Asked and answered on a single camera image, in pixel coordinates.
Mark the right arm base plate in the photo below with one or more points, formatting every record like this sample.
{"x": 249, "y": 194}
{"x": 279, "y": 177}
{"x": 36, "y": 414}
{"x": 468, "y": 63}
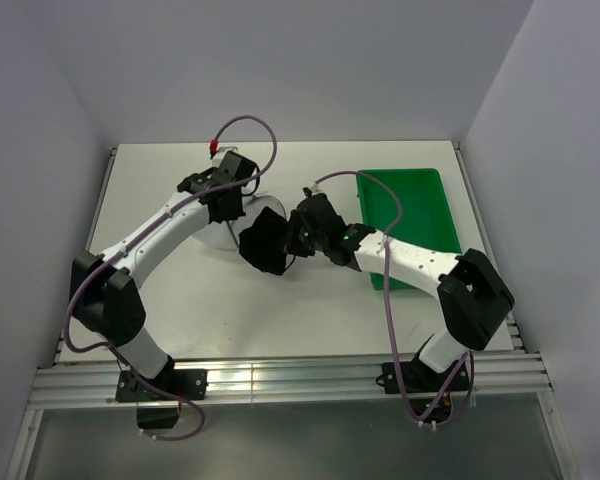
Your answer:
{"x": 418, "y": 378}

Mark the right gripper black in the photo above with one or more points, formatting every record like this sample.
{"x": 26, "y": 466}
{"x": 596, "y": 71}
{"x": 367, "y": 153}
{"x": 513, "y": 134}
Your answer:
{"x": 293, "y": 244}

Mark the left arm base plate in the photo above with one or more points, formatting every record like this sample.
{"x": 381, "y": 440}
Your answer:
{"x": 189, "y": 384}

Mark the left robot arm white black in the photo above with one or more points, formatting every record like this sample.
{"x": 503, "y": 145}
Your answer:
{"x": 104, "y": 288}

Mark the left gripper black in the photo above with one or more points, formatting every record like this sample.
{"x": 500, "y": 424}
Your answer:
{"x": 235, "y": 215}

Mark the white mesh laundry bag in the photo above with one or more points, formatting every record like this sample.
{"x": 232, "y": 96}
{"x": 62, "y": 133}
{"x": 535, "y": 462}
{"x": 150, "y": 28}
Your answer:
{"x": 225, "y": 236}

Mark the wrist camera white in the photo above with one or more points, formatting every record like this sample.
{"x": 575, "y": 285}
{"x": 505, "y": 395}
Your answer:
{"x": 216, "y": 149}
{"x": 313, "y": 190}

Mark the aluminium mounting rail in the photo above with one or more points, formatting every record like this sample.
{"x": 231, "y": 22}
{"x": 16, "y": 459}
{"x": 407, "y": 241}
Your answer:
{"x": 291, "y": 380}

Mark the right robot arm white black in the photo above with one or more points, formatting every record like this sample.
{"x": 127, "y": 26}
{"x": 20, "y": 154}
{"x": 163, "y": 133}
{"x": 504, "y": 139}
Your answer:
{"x": 473, "y": 297}

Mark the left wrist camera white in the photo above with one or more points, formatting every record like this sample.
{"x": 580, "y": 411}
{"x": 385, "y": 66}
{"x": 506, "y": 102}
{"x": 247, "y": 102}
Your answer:
{"x": 216, "y": 149}

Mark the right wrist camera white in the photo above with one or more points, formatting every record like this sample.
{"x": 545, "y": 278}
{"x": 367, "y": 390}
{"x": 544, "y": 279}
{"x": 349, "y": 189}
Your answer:
{"x": 313, "y": 190}

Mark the green plastic tray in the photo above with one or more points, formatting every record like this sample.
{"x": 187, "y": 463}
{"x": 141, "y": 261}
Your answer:
{"x": 426, "y": 221}

